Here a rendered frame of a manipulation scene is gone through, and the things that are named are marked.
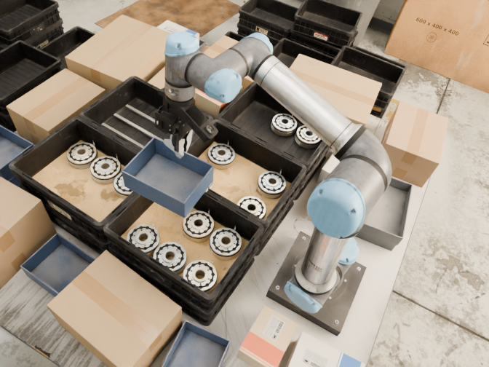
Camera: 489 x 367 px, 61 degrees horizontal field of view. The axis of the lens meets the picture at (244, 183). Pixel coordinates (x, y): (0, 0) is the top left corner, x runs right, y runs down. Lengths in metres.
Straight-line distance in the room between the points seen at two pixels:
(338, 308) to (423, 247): 1.30
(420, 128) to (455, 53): 2.06
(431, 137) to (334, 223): 1.10
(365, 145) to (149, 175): 0.61
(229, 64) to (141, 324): 0.73
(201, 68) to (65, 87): 1.01
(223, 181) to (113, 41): 0.86
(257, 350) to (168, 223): 0.49
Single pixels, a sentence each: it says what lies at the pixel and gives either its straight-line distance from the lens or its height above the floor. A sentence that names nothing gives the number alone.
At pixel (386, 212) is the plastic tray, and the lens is 1.70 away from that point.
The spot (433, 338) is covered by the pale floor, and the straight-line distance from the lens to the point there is 2.43.
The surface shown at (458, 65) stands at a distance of 3.96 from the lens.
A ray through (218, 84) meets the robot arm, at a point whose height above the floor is 1.44.
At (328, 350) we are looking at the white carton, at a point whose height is 0.79.
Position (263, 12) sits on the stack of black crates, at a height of 0.38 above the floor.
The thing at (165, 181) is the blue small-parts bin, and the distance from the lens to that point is 1.20.
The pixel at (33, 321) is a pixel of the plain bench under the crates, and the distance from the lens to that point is 1.49.
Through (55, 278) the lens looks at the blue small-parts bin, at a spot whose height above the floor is 0.70.
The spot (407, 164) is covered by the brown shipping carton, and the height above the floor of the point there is 0.79.
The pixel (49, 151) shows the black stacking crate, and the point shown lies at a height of 0.88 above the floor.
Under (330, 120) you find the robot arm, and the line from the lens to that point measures 0.97.
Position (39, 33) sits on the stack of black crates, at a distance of 2.91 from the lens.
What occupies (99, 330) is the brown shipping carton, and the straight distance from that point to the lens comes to 1.25.
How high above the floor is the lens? 2.02
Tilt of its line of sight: 52 degrees down
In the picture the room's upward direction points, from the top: 10 degrees clockwise
